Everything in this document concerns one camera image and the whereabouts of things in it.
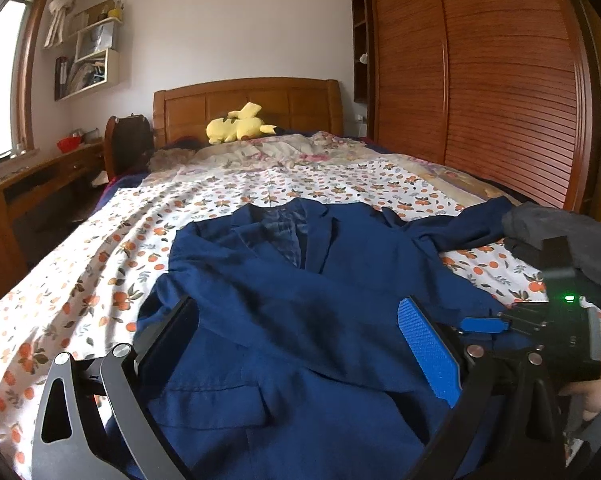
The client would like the pink floral quilt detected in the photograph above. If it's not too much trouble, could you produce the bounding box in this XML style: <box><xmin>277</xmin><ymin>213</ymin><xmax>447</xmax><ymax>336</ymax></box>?
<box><xmin>148</xmin><ymin>131</ymin><xmax>513</xmax><ymax>206</ymax></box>

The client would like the black backpack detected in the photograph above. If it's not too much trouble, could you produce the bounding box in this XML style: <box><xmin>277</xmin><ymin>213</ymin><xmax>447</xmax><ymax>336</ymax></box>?
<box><xmin>112</xmin><ymin>115</ymin><xmax>154</xmax><ymax>177</ymax></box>

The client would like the long wooden desk cabinet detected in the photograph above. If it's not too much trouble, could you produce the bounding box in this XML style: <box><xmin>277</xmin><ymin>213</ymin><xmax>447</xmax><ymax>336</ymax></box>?
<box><xmin>0</xmin><ymin>143</ymin><xmax>104</xmax><ymax>299</ymax></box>

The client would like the navy blue blazer jacket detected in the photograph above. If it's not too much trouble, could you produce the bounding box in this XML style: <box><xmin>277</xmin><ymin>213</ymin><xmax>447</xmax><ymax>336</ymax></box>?
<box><xmin>147</xmin><ymin>197</ymin><xmax>512</xmax><ymax>479</ymax></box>

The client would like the white wall shelf unit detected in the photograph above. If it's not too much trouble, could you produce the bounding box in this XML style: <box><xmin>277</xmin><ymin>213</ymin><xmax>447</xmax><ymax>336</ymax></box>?
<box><xmin>54</xmin><ymin>0</ymin><xmax>124</xmax><ymax>101</ymax></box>

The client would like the folded grey clothes pile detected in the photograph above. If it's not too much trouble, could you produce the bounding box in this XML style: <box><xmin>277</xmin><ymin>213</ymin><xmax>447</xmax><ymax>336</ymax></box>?
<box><xmin>502</xmin><ymin>203</ymin><xmax>601</xmax><ymax>308</ymax></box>

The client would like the orange floral bed sheet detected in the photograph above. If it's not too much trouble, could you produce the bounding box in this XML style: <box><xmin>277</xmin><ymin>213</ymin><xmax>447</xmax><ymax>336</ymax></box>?
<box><xmin>0</xmin><ymin>152</ymin><xmax>601</xmax><ymax>480</ymax></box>

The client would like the window with brown frame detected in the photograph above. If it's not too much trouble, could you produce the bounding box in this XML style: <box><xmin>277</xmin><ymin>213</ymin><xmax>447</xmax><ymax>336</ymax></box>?
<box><xmin>0</xmin><ymin>0</ymin><xmax>48</xmax><ymax>162</ymax></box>

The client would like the red bowl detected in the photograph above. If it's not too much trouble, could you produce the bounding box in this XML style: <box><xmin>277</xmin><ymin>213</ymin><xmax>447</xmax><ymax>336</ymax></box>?
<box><xmin>56</xmin><ymin>136</ymin><xmax>82</xmax><ymax>154</ymax></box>

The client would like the wooden louvred wardrobe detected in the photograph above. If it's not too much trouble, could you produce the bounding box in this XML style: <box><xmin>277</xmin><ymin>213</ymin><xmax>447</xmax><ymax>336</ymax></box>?
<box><xmin>351</xmin><ymin>0</ymin><xmax>601</xmax><ymax>218</ymax></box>

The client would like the yellow Pikachu plush toy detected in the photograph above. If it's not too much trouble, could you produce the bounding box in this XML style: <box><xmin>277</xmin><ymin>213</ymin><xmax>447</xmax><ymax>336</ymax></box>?
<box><xmin>206</xmin><ymin>102</ymin><xmax>281</xmax><ymax>145</ymax></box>

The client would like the wooden chair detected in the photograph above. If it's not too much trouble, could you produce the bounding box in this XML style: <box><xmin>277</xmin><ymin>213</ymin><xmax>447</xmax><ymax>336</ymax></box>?
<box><xmin>103</xmin><ymin>116</ymin><xmax>117</xmax><ymax>182</ymax></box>

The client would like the wooden bed headboard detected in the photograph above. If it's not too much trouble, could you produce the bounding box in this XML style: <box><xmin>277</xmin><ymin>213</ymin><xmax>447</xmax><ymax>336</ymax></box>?
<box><xmin>152</xmin><ymin>77</ymin><xmax>345</xmax><ymax>149</ymax></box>

